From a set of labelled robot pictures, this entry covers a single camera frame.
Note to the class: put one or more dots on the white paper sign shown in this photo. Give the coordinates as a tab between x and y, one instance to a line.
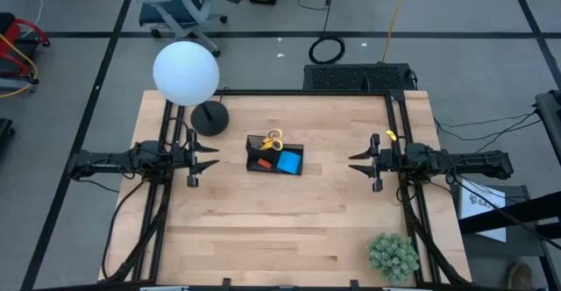
482	212

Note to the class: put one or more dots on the black mesh desk organizer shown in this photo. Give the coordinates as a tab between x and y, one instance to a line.
252	148

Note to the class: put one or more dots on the black computer tower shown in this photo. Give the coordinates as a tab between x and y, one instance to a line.
357	77

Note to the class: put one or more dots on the blue seat office chair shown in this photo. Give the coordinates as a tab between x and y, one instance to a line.
175	10

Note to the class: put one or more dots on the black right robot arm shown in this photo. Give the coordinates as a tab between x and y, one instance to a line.
460	164

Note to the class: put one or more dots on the blue sticky note pad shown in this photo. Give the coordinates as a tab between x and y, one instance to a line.
288	162

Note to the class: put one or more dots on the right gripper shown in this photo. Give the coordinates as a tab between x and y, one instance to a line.
376	161

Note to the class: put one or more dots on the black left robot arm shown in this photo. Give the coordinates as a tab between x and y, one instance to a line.
109	165

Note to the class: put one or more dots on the orange eraser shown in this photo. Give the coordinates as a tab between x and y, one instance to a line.
264	163

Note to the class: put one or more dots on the black side stand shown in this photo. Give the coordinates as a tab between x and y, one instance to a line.
526	210

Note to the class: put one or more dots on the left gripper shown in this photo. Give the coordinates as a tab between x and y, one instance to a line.
191	157

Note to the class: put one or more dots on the silver metal bar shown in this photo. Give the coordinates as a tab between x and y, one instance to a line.
164	288

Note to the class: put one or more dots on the red black cart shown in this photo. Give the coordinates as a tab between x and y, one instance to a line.
11	32

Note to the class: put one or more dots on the person's foot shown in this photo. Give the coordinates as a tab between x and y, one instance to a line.
519	278

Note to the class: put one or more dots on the white globe table lamp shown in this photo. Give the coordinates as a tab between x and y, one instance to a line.
186	72

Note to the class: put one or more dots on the green artificial plant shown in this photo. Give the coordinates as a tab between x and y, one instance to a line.
393	258

